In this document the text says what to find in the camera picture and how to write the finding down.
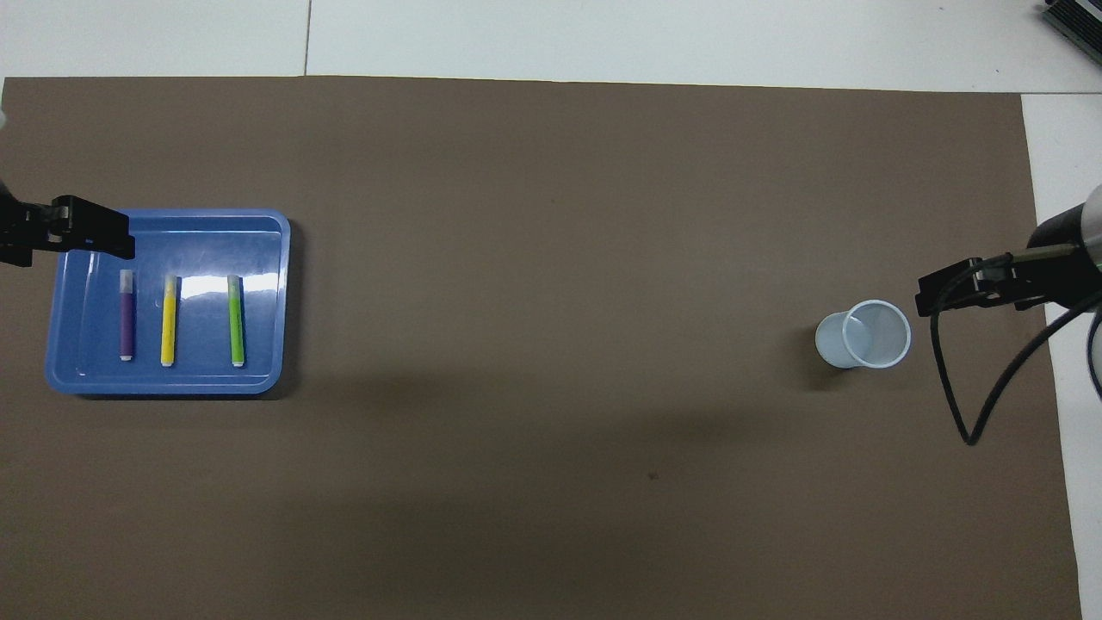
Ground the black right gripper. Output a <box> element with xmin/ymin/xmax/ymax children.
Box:
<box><xmin>914</xmin><ymin>202</ymin><xmax>1102</xmax><ymax>318</ymax></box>

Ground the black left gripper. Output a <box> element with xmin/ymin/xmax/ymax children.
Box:
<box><xmin>0</xmin><ymin>185</ymin><xmax>137</xmax><ymax>268</ymax></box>

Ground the purple pen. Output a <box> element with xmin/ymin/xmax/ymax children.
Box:
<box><xmin>118</xmin><ymin>269</ymin><xmax>137</xmax><ymax>363</ymax></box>

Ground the yellow pen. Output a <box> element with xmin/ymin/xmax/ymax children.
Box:
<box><xmin>160</xmin><ymin>274</ymin><xmax>179</xmax><ymax>369</ymax></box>

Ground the green pen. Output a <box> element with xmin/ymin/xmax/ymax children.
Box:
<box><xmin>226</xmin><ymin>274</ymin><xmax>246</xmax><ymax>369</ymax></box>

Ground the blue plastic tray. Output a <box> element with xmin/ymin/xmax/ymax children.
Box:
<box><xmin>43</xmin><ymin>208</ymin><xmax>292</xmax><ymax>397</ymax></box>

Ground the pale blue mesh pen cup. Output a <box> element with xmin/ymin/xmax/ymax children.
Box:
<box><xmin>814</xmin><ymin>299</ymin><xmax>913</xmax><ymax>371</ymax></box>

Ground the dark striped box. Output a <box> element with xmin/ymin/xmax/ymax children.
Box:
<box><xmin>1040</xmin><ymin>0</ymin><xmax>1102</xmax><ymax>65</ymax></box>

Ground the brown table mat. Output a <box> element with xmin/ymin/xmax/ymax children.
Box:
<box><xmin>0</xmin><ymin>76</ymin><xmax>1084</xmax><ymax>620</ymax></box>

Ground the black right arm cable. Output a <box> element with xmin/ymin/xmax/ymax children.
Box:
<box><xmin>930</xmin><ymin>244</ymin><xmax>1102</xmax><ymax>447</ymax></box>

